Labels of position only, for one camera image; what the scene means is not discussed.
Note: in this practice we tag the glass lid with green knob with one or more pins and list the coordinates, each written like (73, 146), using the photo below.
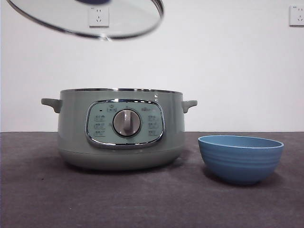
(59, 16)

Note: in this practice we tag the pale green electric steamer pot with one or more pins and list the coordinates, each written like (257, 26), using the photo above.
(71, 133)

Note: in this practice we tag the blue ribbed bowl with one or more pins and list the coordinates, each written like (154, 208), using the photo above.
(240, 164)

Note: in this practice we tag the white wall socket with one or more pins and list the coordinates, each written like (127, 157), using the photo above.
(297, 15)
(99, 16)

